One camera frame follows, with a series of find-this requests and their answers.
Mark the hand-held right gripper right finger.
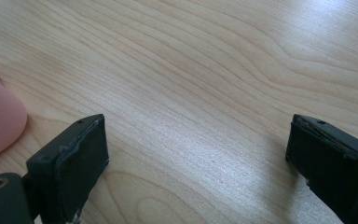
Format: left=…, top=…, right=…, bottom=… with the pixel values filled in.
left=285, top=113, right=358, bottom=224

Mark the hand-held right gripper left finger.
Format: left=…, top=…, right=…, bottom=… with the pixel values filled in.
left=25, top=113, right=110, bottom=224

